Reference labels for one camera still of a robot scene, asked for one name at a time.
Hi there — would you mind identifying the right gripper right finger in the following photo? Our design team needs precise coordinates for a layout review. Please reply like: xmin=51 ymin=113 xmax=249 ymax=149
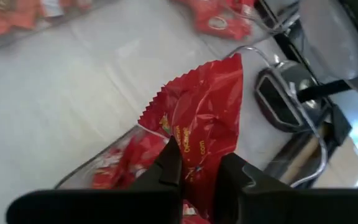
xmin=213 ymin=152 xmax=358 ymax=224

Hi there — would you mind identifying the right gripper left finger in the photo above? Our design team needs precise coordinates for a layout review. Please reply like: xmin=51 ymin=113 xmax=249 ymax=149
xmin=6 ymin=136 xmax=183 ymax=224

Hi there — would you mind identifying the red Skittles bag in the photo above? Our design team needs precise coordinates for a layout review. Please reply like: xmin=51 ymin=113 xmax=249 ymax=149
xmin=126 ymin=132 xmax=169 ymax=177
xmin=181 ymin=202 xmax=213 ymax=224
xmin=137 ymin=53 xmax=244 ymax=223
xmin=90 ymin=149 xmax=130 ymax=190

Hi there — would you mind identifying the red KitKat bar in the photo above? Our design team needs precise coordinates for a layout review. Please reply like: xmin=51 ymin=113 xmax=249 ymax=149
xmin=225 ymin=0 xmax=258 ymax=9
xmin=194 ymin=6 xmax=255 ymax=41

